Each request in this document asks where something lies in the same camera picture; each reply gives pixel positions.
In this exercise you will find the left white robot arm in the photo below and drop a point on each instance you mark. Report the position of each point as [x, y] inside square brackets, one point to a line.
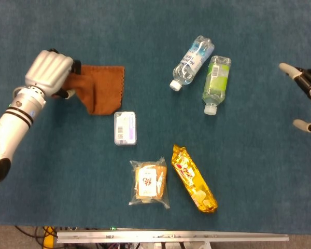
[13, 122]

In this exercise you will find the teal table carpet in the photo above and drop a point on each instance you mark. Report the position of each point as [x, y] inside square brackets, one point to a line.
[248, 155]

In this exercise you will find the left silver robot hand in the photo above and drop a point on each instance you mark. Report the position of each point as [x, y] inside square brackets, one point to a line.
[48, 70]

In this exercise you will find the aluminium rail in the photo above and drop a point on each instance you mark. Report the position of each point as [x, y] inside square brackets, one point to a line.
[171, 236]

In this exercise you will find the bagged bread with white label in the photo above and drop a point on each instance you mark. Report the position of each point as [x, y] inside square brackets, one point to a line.
[147, 181]

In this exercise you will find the clear plastic box purple label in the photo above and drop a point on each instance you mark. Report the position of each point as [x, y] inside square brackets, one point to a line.
[125, 128]

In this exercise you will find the green-label clear water bottle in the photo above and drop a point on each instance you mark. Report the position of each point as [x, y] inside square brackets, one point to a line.
[217, 77]

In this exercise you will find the blue-label clear water bottle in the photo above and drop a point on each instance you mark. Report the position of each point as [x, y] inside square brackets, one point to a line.
[191, 64]

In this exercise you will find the gold foil biscuit packet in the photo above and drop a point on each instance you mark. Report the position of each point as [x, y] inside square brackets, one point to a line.
[191, 179]

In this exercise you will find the brown cloth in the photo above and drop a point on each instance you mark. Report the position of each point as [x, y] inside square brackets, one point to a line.
[103, 88]

